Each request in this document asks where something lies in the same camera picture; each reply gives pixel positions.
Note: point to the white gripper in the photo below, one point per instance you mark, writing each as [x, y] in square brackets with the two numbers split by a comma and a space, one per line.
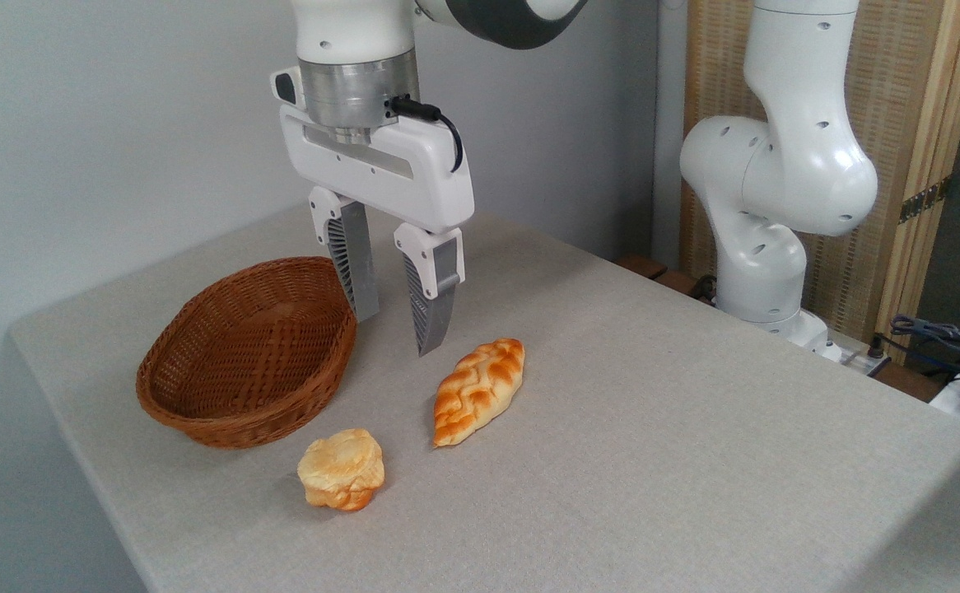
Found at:
[414, 177]

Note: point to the round pale bread roll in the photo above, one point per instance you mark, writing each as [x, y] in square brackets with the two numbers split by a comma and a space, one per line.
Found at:
[342, 469]

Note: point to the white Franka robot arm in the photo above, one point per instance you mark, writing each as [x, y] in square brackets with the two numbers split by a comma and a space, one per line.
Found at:
[776, 165]

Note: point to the braided golden bread loaf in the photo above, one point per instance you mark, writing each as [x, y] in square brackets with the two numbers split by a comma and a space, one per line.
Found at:
[480, 391]

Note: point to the brown wicker basket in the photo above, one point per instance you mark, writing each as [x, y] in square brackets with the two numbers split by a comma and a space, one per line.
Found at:
[241, 362]

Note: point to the grey tablecloth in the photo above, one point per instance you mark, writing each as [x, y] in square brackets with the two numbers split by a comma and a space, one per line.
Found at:
[653, 461]

